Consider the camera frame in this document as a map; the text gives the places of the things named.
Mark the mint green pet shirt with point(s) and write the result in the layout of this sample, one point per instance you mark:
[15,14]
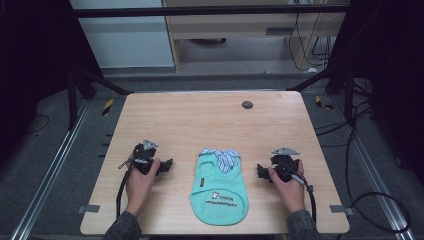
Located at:
[218,193]

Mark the aluminium floor rail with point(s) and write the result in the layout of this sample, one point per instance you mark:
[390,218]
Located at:
[50,170]
[376,180]

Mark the person's right hand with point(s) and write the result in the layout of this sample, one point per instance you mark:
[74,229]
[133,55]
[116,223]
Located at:
[291,195]

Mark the black horizontal frame bar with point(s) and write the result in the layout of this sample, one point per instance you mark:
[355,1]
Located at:
[200,11]

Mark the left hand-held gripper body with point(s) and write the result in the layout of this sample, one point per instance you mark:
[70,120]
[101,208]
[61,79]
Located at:
[144,156]

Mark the grey table bracket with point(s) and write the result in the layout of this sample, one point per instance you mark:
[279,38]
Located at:
[340,209]
[89,208]

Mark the black curtain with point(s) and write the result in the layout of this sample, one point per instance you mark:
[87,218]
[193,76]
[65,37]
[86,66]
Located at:
[393,83]
[33,66]

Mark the person's left hand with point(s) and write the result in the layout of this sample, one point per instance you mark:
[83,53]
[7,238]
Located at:
[138,190]

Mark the black metal stand strut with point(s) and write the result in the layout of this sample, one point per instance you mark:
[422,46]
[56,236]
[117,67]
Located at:
[333,78]
[83,83]

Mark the white cabinet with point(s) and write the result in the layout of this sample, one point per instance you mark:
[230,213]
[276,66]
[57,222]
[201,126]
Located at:
[123,36]

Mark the light wooden desk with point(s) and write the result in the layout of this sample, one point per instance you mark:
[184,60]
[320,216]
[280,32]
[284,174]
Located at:
[233,25]

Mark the grey round table grommet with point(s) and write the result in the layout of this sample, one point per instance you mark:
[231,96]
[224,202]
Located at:
[247,105]

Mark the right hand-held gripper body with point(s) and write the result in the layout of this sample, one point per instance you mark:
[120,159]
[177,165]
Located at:
[284,163]

